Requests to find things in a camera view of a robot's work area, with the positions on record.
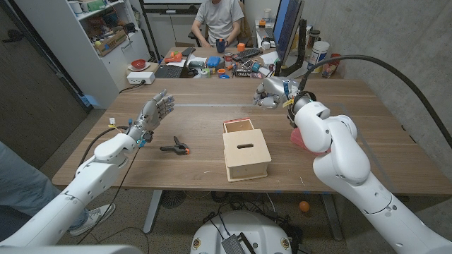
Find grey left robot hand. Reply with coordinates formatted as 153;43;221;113
136;88;176;133

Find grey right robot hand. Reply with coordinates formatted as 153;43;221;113
252;76;301;110

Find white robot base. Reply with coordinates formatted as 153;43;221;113
189;210;293;254

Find black orange clamp pliers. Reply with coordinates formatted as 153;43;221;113
159;135;191;156

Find wooden drawer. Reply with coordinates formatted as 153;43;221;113
222;118;255;134

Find pink plastic tray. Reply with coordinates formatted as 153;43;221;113
290;126;331;157

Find white power box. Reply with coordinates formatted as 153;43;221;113
126;71;156;85

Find black laptop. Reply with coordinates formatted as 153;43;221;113
154;64;184;79

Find black keyboard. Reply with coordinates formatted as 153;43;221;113
232;47;264;63

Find black monitor stand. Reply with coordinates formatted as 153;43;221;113
274;19;308;79

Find orange toy drill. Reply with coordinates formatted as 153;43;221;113
164;51;184;64

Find clear glass with items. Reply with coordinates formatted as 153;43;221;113
321;60;337;79

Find white labelled tub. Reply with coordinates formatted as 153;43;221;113
306;40;331;74

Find black computer monitor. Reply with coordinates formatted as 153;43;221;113
272;0;305;66

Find white shelf unit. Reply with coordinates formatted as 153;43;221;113
13;0;151;109

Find dark jar with lid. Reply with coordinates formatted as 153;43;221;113
307;29;321;49

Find dark blue mug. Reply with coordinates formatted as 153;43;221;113
215;37;229;54

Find red cup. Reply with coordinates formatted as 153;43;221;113
329;52;343;70

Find wooden box with slot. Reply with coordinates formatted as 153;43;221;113
222;128;273;183

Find cardboard box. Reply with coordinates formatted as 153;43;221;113
94;28;129;57

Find seated person grey shirt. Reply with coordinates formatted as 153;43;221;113
190;0;245;49

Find grey table leg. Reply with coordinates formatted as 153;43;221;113
320;193;344;241
143;189;163;234

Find white sneaker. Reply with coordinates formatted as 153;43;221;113
69;202;117;236

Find standing person in jeans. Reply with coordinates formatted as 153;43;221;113
0;140;89;237

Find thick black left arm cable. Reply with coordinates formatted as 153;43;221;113
76;126;130;170

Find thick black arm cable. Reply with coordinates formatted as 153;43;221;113
298;54;452;149
76;126;130;170

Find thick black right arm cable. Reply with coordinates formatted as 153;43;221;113
298;54;452;149

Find black door handle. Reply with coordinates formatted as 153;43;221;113
1;29;24;44

